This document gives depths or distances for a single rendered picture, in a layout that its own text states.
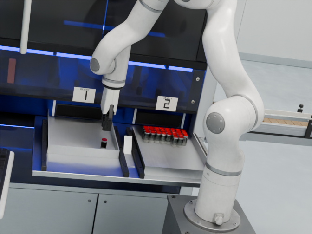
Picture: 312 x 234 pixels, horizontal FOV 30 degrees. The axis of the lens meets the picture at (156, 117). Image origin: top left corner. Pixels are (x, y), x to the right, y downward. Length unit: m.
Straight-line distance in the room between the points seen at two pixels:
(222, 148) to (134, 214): 0.93
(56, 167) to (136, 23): 0.56
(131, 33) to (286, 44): 5.77
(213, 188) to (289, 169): 2.81
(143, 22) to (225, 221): 0.70
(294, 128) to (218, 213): 0.95
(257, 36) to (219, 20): 5.68
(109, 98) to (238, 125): 0.55
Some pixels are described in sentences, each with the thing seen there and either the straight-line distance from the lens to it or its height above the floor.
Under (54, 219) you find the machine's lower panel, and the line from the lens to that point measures 2.59.
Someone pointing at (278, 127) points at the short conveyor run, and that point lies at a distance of 2.71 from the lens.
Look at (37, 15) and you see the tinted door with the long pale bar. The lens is 2.24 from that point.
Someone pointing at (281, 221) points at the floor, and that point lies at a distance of 3.87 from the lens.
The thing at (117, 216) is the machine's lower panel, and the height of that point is 0.47.
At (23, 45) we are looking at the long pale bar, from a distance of 2.19.
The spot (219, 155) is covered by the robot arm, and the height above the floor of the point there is 1.11.
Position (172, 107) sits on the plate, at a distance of 2.40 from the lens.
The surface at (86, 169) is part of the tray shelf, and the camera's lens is 2.06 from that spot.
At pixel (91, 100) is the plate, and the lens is 2.34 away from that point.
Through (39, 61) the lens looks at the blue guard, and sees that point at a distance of 2.28.
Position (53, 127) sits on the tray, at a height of 0.88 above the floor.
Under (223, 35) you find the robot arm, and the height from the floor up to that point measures 1.46.
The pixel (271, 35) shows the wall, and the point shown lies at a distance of 7.53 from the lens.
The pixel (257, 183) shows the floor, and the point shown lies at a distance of 4.27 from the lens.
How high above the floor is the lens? 1.83
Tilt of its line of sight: 21 degrees down
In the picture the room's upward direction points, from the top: 11 degrees clockwise
